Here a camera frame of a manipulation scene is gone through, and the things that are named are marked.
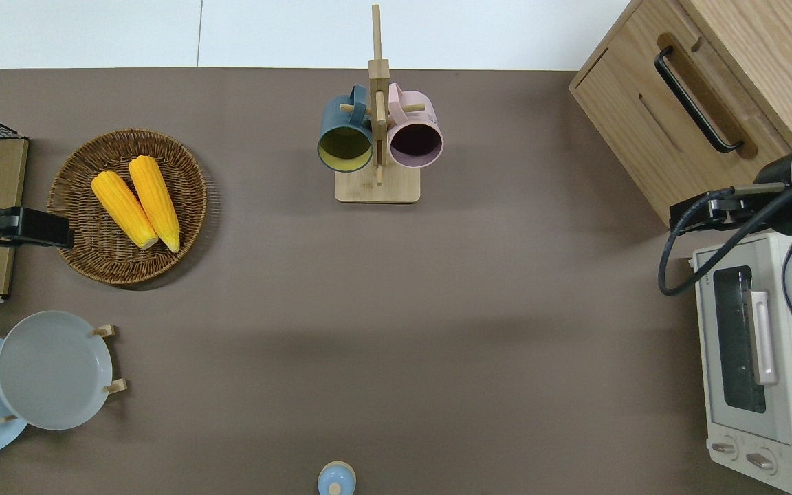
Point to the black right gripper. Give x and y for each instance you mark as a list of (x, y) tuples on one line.
[(695, 213)]

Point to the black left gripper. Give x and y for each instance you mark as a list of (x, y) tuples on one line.
[(45, 228)]

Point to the light wooden drawer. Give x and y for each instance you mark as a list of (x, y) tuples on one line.
[(643, 62)]

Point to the light wooden drawer cabinet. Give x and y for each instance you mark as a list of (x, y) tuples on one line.
[(781, 41)]

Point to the brown wicker basket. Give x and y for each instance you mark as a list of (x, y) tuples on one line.
[(93, 254)]

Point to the yellow corn cob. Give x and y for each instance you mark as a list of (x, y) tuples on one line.
[(155, 199), (121, 206)]

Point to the wooden plate rack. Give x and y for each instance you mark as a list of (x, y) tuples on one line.
[(108, 331)]

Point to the grey plate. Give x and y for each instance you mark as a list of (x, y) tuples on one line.
[(52, 371)]

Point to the pink mug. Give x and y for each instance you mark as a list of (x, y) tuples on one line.
[(427, 122)]

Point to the dark blue mug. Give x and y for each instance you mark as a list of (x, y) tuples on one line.
[(341, 117)]

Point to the wooden mug tree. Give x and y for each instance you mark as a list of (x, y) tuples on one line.
[(377, 185)]

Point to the small blue round knob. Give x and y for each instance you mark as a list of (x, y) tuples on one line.
[(327, 476)]

